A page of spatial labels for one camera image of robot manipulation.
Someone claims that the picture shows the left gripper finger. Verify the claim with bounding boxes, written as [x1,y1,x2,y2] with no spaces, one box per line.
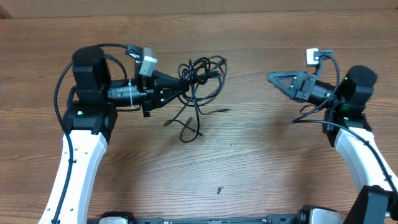
[152,84,189,108]
[152,70,180,86]

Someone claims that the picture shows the thin black cable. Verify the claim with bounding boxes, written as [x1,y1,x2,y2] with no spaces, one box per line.
[164,58,230,144]

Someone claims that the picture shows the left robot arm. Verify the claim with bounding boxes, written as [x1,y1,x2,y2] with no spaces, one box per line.
[39,44,190,223]

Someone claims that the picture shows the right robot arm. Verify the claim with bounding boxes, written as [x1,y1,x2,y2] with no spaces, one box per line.
[267,64,397,223]

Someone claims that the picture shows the small black debris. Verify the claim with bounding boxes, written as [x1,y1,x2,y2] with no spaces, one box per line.
[216,186,224,195]

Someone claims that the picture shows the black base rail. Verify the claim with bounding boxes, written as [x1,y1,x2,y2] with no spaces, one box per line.
[86,205,346,224]

